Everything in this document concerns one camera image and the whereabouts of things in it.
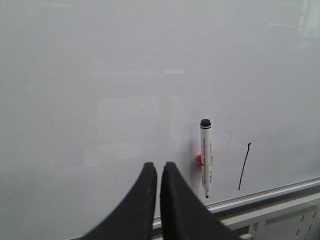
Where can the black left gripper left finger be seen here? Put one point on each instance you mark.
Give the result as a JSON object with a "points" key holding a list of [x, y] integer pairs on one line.
{"points": [[133, 218]]}

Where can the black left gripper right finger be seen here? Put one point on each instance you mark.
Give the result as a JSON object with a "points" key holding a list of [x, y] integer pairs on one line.
{"points": [[183, 216]]}

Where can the red round magnet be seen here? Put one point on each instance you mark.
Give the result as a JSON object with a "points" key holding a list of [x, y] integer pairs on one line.
{"points": [[198, 161]]}

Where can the white whiteboard marker pen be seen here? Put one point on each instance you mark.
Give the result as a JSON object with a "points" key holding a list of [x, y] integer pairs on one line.
{"points": [[206, 155]]}

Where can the white perforated metal panel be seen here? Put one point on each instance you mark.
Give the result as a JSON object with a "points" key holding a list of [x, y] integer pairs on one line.
{"points": [[302, 224]]}

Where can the white metal stand frame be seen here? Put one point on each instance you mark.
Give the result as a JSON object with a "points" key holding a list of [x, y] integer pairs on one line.
{"points": [[252, 218]]}

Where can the whiteboard with aluminium frame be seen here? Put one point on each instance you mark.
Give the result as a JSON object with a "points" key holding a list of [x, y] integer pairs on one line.
{"points": [[90, 90]]}

